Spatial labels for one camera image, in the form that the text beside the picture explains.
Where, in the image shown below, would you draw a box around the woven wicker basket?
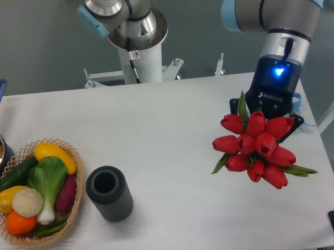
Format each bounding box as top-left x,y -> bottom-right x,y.
0,138 -> 85,248

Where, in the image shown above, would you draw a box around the orange fruit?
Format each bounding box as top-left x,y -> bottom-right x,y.
6,211 -> 37,235

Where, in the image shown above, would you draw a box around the dark green cucumber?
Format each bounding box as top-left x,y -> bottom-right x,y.
0,156 -> 38,192

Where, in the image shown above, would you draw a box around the purple sweet potato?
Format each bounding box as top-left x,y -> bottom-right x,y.
55,175 -> 76,213

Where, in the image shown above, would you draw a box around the black cable on pedestal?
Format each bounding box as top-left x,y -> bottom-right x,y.
126,37 -> 142,85

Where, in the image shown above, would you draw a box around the yellow bell pepper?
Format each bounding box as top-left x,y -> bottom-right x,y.
0,185 -> 27,214

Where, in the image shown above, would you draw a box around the cream steamed bun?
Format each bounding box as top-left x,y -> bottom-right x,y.
12,187 -> 43,217

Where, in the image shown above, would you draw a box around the light blue ribbon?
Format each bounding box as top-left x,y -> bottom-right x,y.
293,92 -> 317,134

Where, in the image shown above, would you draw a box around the green bean pods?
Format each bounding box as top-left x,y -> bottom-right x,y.
34,216 -> 68,238

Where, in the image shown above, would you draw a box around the green bok choy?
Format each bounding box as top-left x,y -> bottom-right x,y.
27,156 -> 67,225

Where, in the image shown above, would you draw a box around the white metal frame right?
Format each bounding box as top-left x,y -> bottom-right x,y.
318,101 -> 334,134

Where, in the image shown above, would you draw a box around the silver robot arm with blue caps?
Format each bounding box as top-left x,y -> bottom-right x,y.
221,0 -> 324,142

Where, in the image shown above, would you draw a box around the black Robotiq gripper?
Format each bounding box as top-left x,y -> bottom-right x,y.
229,57 -> 304,143

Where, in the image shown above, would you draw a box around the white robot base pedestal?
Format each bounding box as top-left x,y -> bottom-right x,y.
77,0 -> 184,85

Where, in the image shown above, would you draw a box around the dark grey ribbed vase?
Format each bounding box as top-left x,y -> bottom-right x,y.
86,166 -> 133,222

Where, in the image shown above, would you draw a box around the red tulip bouquet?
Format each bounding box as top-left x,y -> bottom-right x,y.
207,87 -> 320,193

